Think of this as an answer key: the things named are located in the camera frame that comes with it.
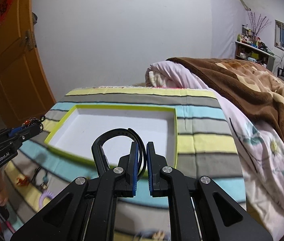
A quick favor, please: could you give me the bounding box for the black smart wristband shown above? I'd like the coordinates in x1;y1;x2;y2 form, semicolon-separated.
91;128;146;179

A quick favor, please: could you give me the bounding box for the black hair tie teal bead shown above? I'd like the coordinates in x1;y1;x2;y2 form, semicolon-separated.
30;166;49;192

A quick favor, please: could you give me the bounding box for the purple spiral hair tie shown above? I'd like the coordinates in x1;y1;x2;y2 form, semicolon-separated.
38;190;55;210

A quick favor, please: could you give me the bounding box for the lime green box tray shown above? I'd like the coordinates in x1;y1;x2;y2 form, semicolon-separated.
45;104;177;167

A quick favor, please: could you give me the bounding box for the striped bed sheet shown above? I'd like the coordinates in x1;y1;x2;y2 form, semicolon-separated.
4;87;256;240

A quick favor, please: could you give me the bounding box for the orange wooden door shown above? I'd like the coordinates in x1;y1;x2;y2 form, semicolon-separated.
0;0;56;127

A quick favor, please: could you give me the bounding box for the brass door lock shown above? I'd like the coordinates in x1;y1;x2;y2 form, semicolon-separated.
25;29;36;51

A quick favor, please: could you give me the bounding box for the pink floral quilt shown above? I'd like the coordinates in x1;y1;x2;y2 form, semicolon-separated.
145;59;284;240

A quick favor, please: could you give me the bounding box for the brown paw print blanket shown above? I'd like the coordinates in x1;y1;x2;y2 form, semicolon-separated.
169;57;284;142

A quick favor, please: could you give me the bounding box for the cluttered shelf unit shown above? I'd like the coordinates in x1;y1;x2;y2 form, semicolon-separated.
235;35;275;71

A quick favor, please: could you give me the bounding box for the dried branch bouquet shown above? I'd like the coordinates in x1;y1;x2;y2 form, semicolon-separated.
247;10;272;38

